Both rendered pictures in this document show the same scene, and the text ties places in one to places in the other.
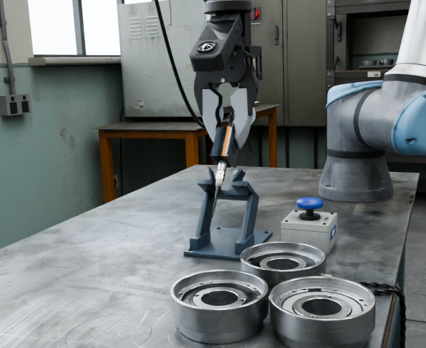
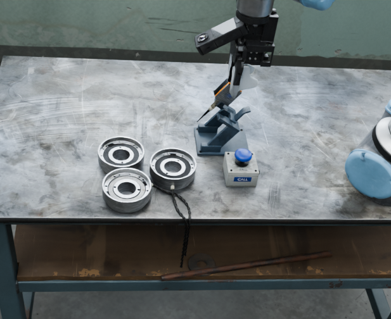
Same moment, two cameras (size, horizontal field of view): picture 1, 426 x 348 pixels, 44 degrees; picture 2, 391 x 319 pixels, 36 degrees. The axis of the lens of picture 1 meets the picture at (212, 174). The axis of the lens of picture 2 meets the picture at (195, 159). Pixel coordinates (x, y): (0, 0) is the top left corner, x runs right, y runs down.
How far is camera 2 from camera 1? 1.17 m
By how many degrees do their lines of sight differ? 58
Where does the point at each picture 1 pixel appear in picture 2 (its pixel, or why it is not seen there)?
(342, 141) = not seen: hidden behind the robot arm
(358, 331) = (111, 203)
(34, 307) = (108, 104)
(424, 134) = (355, 178)
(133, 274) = (158, 119)
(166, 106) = not seen: outside the picture
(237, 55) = (236, 47)
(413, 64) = (388, 126)
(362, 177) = not seen: hidden behind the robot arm
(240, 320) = (104, 166)
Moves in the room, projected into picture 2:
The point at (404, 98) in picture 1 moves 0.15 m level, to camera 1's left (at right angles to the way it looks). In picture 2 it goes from (364, 144) to (319, 101)
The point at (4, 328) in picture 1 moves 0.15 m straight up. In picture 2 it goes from (87, 104) to (85, 54)
